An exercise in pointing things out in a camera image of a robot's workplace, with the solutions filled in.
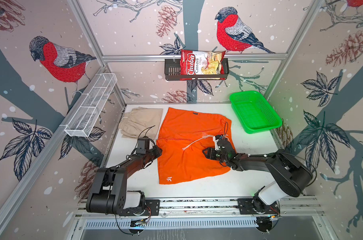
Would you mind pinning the red cassava chips bag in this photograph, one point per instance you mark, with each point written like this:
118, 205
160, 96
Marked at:
202, 63

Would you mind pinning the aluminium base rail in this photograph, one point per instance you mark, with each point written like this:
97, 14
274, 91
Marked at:
195, 213

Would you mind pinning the orange shorts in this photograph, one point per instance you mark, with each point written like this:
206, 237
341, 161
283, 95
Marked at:
183, 137

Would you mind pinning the green plastic basket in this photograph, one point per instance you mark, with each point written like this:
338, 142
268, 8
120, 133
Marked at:
254, 112

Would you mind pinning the aluminium frame corner post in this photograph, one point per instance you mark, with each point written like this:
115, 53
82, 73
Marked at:
97, 51

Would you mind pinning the white wire mesh shelf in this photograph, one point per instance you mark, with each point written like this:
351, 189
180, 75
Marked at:
85, 117

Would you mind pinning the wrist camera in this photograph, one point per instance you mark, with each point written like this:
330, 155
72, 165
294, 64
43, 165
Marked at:
220, 142
143, 145

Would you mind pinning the black wall basket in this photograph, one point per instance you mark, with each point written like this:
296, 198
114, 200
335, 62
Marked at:
172, 72

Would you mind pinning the horizontal aluminium frame bar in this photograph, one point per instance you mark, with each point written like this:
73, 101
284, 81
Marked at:
162, 58

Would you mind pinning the right aluminium corner post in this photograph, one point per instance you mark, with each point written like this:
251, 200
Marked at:
310, 15

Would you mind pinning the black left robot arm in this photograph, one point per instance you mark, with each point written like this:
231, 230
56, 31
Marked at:
108, 191

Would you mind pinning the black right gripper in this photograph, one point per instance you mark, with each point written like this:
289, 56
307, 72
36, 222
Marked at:
210, 151

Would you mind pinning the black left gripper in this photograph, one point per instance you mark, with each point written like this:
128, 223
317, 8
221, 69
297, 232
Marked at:
158, 152

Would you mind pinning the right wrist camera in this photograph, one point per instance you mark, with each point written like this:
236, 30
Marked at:
220, 142

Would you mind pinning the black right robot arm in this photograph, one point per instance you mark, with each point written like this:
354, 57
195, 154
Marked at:
290, 176

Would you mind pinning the beige shorts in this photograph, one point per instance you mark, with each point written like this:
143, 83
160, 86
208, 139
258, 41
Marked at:
139, 122

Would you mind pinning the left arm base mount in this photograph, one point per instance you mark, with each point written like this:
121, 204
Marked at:
136, 204

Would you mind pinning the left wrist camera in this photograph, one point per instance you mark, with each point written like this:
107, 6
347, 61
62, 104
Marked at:
143, 145

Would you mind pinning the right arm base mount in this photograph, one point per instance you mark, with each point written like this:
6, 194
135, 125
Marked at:
255, 206

